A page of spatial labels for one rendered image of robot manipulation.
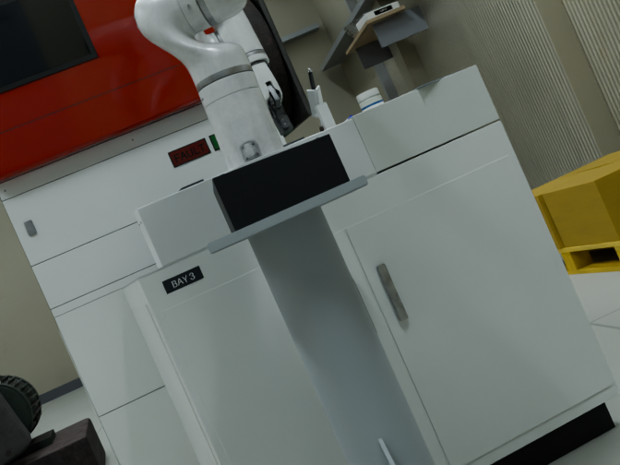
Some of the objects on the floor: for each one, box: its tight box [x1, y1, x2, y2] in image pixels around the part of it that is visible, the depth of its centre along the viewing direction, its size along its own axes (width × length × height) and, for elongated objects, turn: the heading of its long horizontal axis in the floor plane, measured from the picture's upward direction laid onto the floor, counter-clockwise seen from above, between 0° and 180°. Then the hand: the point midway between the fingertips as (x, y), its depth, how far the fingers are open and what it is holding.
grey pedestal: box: [208, 175, 435, 465], centre depth 187 cm, size 51×44×82 cm
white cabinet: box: [123, 121, 620, 465], centre depth 258 cm, size 64×96×82 cm, turn 13°
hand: (283, 125), depth 231 cm, fingers closed
